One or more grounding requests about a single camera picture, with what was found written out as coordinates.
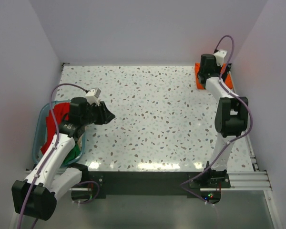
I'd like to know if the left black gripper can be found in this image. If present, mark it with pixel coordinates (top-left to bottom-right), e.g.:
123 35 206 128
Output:
82 101 115 126

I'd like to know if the orange t shirt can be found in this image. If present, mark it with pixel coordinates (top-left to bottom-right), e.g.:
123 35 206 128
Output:
194 62 233 90

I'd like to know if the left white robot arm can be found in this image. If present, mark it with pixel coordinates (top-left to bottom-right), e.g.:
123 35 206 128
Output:
11 97 115 220

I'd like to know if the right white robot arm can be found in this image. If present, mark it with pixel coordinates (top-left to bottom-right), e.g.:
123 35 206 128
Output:
195 50 248 187

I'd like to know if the red t shirt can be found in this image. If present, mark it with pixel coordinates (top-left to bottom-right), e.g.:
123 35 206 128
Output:
41 103 70 155

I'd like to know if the green t shirt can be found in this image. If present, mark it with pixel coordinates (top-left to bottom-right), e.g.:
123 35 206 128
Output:
61 144 83 167

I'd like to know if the clear blue plastic bin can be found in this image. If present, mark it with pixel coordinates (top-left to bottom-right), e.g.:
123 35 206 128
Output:
32 104 85 165

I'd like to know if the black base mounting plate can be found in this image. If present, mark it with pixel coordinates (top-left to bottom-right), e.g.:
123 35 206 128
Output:
71 170 231 202

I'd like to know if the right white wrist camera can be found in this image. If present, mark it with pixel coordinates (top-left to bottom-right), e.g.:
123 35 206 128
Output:
213 49 227 67

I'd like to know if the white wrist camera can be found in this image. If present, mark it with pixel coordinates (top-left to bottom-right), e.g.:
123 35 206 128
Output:
85 88 101 105
213 49 227 67

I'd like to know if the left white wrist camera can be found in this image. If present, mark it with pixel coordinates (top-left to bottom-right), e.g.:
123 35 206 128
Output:
85 88 101 105

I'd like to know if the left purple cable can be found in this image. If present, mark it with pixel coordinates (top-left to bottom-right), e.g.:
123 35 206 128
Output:
14 83 101 229

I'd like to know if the purple cable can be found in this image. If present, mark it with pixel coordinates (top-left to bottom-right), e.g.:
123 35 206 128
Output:
14 83 101 229
180 35 255 198

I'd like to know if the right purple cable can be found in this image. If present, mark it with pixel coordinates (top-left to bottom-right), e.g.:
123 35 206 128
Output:
180 35 255 198

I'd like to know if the aluminium frame rail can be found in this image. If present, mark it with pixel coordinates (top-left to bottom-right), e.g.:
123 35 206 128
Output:
55 167 270 191

